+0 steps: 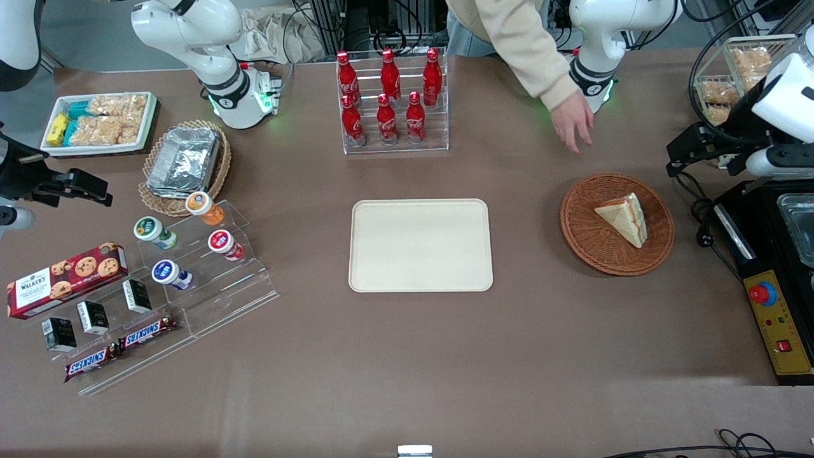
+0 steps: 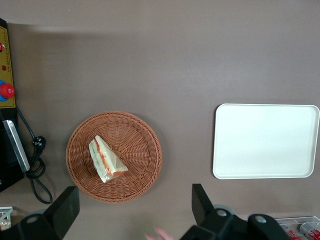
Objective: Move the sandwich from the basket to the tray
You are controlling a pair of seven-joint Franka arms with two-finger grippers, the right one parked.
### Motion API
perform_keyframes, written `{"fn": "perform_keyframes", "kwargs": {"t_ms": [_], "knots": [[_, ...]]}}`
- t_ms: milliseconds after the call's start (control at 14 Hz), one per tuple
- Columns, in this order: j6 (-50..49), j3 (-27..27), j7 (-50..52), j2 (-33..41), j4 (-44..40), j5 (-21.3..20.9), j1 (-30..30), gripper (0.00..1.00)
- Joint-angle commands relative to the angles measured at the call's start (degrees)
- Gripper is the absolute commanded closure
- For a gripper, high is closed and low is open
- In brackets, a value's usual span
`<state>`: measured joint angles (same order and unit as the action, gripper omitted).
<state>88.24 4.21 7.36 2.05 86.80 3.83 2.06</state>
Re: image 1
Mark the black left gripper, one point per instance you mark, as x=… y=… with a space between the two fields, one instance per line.
x=739 y=116

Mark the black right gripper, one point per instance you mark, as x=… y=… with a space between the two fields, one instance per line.
x=20 y=173

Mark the triangular sandwich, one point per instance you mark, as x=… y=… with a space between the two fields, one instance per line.
x=623 y=219

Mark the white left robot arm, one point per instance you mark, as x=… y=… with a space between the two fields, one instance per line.
x=601 y=32

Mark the forearm in beige sleeve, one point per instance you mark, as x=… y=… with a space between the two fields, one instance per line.
x=515 y=44

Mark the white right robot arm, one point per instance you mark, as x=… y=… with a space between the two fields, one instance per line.
x=191 y=32

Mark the white rectangular snack tray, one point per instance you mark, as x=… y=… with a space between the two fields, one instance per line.
x=149 y=121

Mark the aluminium foil tray stack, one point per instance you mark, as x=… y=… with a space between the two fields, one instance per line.
x=184 y=162

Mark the brown wicker basket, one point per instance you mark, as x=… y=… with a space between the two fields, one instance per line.
x=598 y=245

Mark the light wicker basket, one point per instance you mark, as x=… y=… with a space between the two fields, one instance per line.
x=219 y=172

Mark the beige plastic tray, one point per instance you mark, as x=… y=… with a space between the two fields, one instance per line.
x=420 y=245

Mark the person's bare hand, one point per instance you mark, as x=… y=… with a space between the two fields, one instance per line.
x=572 y=117

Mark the clear packet of crispy snack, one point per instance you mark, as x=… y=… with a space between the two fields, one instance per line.
x=718 y=92
x=750 y=63
x=717 y=114

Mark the teal snack packet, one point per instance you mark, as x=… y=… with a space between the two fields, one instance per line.
x=79 y=110
x=70 y=132

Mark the clear bag of rice crackers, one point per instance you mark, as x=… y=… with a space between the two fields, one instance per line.
x=105 y=130
x=117 y=105

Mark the yellow snack packet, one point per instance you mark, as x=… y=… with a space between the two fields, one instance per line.
x=57 y=129

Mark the green lid yogurt cup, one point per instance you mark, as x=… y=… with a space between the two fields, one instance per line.
x=152 y=230

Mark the red Walker's cookie box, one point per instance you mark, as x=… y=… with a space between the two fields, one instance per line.
x=63 y=280

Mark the blue lid yogurt cup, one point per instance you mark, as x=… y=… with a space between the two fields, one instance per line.
x=168 y=273

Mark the orange lid yogurt cup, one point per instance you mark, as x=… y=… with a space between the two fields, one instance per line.
x=203 y=207

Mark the small black box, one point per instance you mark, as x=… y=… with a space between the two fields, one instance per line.
x=93 y=317
x=59 y=334
x=137 y=296

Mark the black table appliance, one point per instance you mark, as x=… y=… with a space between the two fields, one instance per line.
x=776 y=242

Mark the red lid yogurt cup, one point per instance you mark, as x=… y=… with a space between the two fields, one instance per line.
x=222 y=243

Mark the Snickers chocolate bar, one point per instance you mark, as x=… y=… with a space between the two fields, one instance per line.
x=146 y=332
x=89 y=362

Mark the red emergency stop button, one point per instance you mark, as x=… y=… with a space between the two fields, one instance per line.
x=762 y=293

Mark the clear acrylic stepped cup stand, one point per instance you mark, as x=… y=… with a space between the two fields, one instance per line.
x=235 y=292

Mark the clear acrylic stepped snack stand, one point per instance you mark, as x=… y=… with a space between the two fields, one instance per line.
x=146 y=362

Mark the yellow control box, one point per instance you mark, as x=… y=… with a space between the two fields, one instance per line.
x=785 y=337

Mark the crumpled beige cloth bag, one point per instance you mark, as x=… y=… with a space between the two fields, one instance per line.
x=273 y=35

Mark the clear acrylic bottle rack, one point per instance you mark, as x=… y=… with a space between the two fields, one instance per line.
x=439 y=127

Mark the red cola bottle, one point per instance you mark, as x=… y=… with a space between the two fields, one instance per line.
x=346 y=73
x=415 y=121
x=432 y=76
x=390 y=73
x=353 y=124
x=386 y=124

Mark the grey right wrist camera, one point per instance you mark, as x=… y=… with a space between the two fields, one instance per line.
x=16 y=218

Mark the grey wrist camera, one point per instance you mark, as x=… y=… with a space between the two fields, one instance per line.
x=782 y=162
x=16 y=218

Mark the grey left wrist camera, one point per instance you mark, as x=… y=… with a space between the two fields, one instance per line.
x=782 y=162

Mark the small white bracket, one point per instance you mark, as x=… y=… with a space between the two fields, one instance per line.
x=414 y=451

